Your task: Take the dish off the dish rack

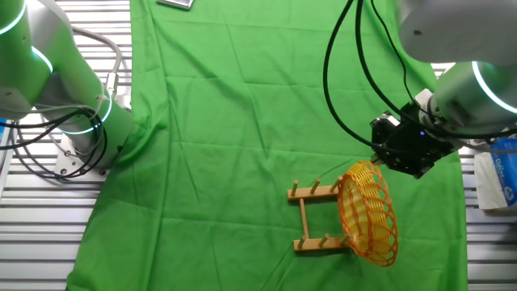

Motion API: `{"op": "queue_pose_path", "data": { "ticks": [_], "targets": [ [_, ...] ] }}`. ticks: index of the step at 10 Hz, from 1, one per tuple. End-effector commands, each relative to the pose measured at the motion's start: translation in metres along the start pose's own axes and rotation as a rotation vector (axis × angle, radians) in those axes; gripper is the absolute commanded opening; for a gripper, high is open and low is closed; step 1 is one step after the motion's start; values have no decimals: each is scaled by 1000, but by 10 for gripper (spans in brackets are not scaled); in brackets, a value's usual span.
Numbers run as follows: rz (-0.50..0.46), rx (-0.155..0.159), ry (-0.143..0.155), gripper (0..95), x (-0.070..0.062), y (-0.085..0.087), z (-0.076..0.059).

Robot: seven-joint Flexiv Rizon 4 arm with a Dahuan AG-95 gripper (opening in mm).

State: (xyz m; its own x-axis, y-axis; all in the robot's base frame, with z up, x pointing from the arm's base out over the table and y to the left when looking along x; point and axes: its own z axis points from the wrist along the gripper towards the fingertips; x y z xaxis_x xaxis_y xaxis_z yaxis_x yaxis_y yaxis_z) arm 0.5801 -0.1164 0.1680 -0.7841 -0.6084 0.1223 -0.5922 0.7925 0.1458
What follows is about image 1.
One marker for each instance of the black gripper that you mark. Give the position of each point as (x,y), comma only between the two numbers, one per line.
(408,145)

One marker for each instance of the orange woven plastic dish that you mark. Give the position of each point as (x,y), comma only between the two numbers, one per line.
(367,214)

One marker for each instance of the wooden dish rack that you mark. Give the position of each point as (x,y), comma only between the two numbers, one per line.
(313,193)

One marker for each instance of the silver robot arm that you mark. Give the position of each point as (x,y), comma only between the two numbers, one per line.
(456,32)

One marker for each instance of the blue tissue pack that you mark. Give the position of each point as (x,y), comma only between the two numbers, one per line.
(505,174)

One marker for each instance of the green cloth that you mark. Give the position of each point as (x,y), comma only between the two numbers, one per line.
(242,161)

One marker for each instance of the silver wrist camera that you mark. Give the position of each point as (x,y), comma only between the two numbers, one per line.
(388,120)

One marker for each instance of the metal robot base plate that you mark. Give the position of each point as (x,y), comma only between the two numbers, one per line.
(68,159)

